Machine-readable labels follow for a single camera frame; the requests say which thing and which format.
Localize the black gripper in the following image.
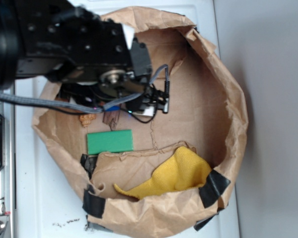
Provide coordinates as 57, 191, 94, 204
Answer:
58, 38, 169, 120

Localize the green rectangular block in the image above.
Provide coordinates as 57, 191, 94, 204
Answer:
87, 130, 134, 155

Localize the aluminium rail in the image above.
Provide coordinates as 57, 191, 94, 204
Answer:
0, 102, 16, 238

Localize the yellow cloth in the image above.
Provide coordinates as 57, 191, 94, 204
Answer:
114, 146, 212, 200

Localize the grey braided cable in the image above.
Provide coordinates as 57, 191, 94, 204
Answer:
0, 63, 170, 115

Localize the brown wood chip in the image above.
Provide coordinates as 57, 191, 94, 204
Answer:
103, 110, 120, 131

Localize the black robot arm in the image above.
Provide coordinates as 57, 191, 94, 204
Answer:
0, 0, 170, 118

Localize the brown paper bag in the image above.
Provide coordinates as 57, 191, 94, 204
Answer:
31, 6, 249, 238

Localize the orange spiral seashell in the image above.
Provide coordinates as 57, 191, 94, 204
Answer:
79, 114, 96, 127

